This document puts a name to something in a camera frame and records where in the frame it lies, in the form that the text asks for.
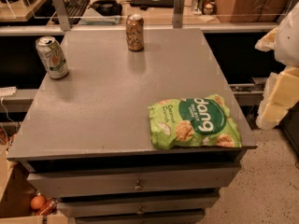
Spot metal bracket post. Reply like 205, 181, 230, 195
52, 0, 71, 31
173, 0, 185, 28

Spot gold brown soda can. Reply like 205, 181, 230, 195
126, 14, 144, 51

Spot black keyboard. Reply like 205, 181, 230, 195
51, 0, 91, 24

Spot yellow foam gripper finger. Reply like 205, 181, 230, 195
255, 28, 278, 52
256, 66, 299, 130

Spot small jar on desk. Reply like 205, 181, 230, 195
204, 3, 214, 15

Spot middle grey drawer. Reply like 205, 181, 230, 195
58, 190, 220, 217

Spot grey drawer cabinet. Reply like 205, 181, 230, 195
7, 27, 259, 224

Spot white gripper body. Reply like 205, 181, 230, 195
274, 3, 299, 66

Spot bottom grey drawer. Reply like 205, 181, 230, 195
76, 209, 205, 224

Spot grey drawer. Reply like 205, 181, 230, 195
76, 209, 205, 224
58, 190, 220, 217
28, 163, 241, 198

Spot left metal bracket post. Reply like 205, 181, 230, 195
52, 0, 71, 31

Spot white power strip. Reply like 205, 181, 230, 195
0, 87, 17, 97

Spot top grey drawer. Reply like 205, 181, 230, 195
28, 163, 241, 198

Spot red bottle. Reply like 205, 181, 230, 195
36, 199, 58, 217

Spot brown cardboard box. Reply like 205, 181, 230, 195
216, 0, 289, 22

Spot orange ball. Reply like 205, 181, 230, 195
30, 195, 47, 210

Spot black headphones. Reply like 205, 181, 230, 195
91, 0, 122, 16

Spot middle metal bracket post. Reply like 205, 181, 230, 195
173, 0, 185, 28

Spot green dang chips bag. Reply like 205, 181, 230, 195
149, 94, 241, 150

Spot black laptop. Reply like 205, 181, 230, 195
130, 0, 174, 8

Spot white green 7up can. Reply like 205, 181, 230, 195
36, 36, 68, 79

